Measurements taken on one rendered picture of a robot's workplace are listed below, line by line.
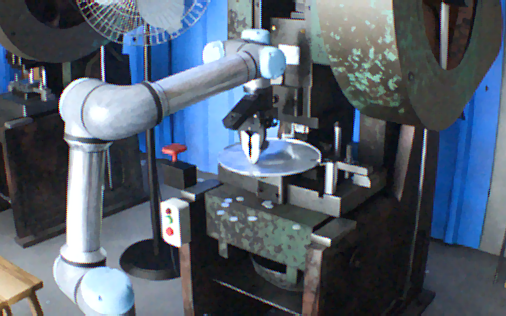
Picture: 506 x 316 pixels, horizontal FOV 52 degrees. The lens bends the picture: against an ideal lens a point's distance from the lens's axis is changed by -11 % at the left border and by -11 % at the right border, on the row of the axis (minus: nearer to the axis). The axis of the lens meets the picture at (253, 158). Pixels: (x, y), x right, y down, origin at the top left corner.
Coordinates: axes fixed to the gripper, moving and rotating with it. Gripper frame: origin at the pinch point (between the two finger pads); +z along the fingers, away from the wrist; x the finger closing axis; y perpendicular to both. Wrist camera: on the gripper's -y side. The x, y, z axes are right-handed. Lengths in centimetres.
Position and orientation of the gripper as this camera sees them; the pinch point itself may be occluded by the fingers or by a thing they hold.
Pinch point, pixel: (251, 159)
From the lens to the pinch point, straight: 158.5
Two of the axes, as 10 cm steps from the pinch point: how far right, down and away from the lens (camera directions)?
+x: -7.8, -2.0, 5.9
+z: 0.0, 9.5, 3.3
